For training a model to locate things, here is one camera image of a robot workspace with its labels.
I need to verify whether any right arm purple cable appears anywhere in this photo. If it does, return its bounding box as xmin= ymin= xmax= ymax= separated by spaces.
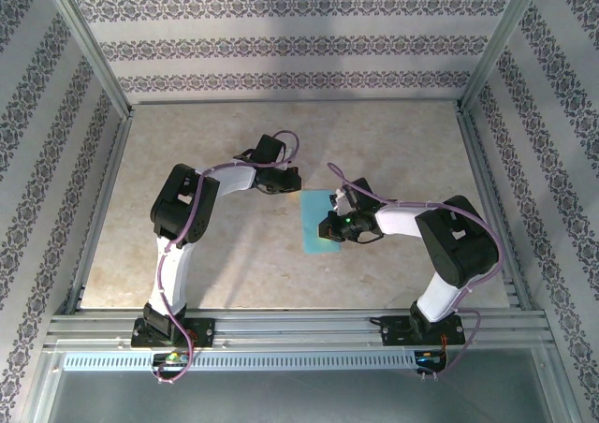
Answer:
xmin=327 ymin=162 xmax=503 ymax=380

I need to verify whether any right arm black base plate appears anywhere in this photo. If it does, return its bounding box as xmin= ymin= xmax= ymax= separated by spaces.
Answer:
xmin=379 ymin=314 xmax=467 ymax=348

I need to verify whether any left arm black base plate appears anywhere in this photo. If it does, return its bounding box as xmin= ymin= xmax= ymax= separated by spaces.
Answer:
xmin=130 ymin=318 xmax=217 ymax=349

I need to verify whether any light blue paper sheet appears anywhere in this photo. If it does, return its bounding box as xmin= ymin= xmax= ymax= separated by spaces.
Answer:
xmin=299 ymin=187 xmax=343 ymax=255

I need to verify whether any thin aluminium table-edge rail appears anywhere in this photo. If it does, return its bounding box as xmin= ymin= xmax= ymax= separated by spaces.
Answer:
xmin=130 ymin=98 xmax=462 ymax=107

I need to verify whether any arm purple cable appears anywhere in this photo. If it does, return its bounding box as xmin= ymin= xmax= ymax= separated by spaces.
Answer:
xmin=327 ymin=162 xmax=503 ymax=380
xmin=150 ymin=130 xmax=300 ymax=386

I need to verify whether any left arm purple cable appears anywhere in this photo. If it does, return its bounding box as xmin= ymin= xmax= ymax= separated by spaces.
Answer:
xmin=150 ymin=130 xmax=300 ymax=386

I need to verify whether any white slotted cable duct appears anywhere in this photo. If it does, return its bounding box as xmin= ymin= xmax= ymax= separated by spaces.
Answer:
xmin=62 ymin=351 xmax=418 ymax=372

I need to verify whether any long aluminium mounting rail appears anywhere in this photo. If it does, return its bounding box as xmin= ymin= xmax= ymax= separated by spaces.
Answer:
xmin=43 ymin=308 xmax=552 ymax=352

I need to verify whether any aluminium frame post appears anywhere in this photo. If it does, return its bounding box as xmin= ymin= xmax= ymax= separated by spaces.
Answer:
xmin=39 ymin=0 xmax=135 ymax=120
xmin=458 ymin=0 xmax=551 ymax=115

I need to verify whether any grey sheet metal panel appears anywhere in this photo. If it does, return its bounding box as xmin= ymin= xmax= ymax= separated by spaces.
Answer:
xmin=44 ymin=350 xmax=570 ymax=423

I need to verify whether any aluminium side rail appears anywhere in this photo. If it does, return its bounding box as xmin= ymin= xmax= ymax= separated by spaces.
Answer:
xmin=454 ymin=104 xmax=533 ymax=311
xmin=64 ymin=107 xmax=135 ymax=315

